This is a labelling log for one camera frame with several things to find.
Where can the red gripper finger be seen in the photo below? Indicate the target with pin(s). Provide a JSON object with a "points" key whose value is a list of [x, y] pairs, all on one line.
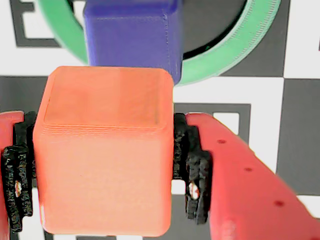
{"points": [[237, 187], [17, 162]]}

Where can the orange cube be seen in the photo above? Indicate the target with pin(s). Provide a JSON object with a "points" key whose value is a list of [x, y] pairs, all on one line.
{"points": [[105, 162]]}

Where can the blue cube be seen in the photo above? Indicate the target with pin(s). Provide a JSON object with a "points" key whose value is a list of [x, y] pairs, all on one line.
{"points": [[130, 37]]}

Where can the black white marker mat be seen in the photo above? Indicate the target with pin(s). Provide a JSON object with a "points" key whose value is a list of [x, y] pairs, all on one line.
{"points": [[300, 37]]}

